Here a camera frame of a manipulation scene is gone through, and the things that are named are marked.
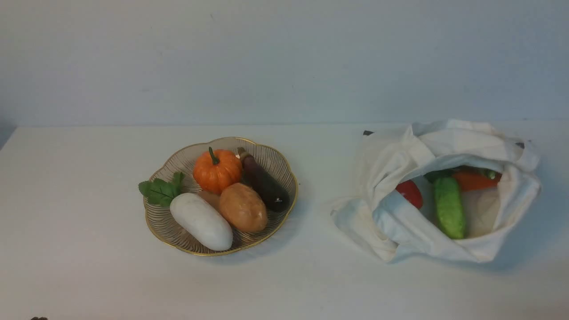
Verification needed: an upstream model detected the red toy tomato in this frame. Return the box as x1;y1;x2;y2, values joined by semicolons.
396;180;423;209

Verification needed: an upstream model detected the white cloth bag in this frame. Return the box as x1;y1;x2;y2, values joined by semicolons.
330;120;542;263

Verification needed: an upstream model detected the green toy cucumber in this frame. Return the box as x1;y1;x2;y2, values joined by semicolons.
433;176;467;240

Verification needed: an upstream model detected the dark purple toy eggplant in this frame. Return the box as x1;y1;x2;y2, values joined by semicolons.
237;147;290;212

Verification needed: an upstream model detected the brown toy potato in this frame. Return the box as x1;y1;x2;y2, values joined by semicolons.
219;183;268;232

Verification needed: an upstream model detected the white toy radish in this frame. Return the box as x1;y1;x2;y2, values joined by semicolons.
138;172;233;252

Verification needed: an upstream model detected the orange toy carrot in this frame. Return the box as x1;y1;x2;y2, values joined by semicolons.
451;167;502;192

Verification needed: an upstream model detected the orange toy pumpkin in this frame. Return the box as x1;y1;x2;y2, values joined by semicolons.
192;147;243;195

